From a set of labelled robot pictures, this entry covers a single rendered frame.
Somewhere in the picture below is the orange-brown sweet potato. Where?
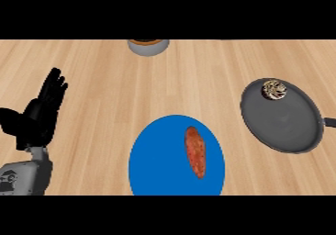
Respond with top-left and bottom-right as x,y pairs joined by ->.
182,126 -> 207,180

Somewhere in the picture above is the cream and brown cupcake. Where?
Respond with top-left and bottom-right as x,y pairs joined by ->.
260,79 -> 288,101

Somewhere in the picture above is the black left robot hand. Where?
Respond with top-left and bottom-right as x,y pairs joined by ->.
0,67 -> 69,151

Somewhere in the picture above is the dark grey frying pan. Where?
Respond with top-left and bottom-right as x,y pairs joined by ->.
240,77 -> 336,155

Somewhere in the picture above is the grey pot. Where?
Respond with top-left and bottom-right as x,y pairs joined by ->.
125,39 -> 170,58

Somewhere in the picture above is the blue plate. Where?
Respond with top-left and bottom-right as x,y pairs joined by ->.
126,114 -> 226,196

